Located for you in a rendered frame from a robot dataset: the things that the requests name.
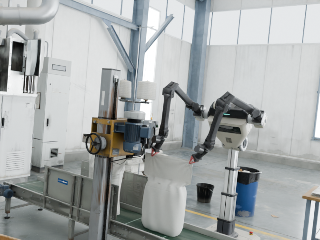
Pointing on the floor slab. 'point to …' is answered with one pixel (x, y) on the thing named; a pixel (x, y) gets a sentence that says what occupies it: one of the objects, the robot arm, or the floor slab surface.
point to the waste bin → (246, 191)
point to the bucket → (204, 192)
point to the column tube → (101, 166)
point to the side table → (309, 214)
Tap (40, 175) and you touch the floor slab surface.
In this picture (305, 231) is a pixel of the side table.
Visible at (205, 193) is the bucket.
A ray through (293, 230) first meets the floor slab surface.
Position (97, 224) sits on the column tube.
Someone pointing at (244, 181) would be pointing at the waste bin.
